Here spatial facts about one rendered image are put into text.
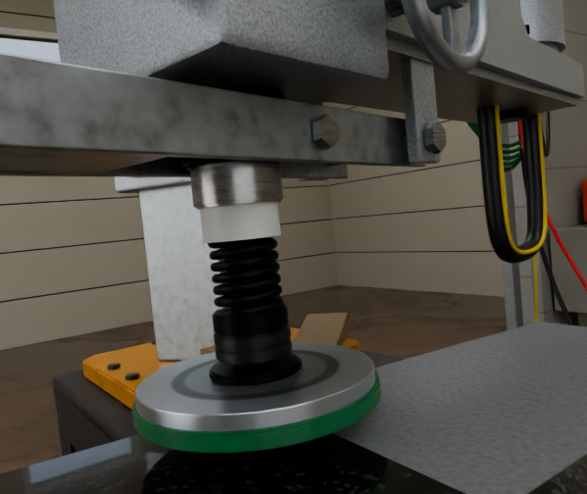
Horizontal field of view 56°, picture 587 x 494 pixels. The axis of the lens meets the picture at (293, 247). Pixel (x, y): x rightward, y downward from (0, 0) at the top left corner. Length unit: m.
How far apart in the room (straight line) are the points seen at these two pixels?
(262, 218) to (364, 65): 0.15
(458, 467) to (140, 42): 0.38
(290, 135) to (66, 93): 0.19
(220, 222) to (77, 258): 6.10
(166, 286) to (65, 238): 5.34
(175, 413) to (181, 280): 0.76
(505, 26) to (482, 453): 0.54
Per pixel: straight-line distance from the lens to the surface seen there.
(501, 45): 0.78
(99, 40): 0.48
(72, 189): 6.57
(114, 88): 0.36
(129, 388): 1.08
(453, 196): 6.59
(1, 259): 6.42
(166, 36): 0.41
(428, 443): 0.48
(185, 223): 1.15
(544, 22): 1.02
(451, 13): 0.51
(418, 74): 0.60
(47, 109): 0.34
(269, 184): 0.46
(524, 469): 0.44
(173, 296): 1.19
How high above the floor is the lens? 1.06
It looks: 3 degrees down
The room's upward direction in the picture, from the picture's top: 6 degrees counter-clockwise
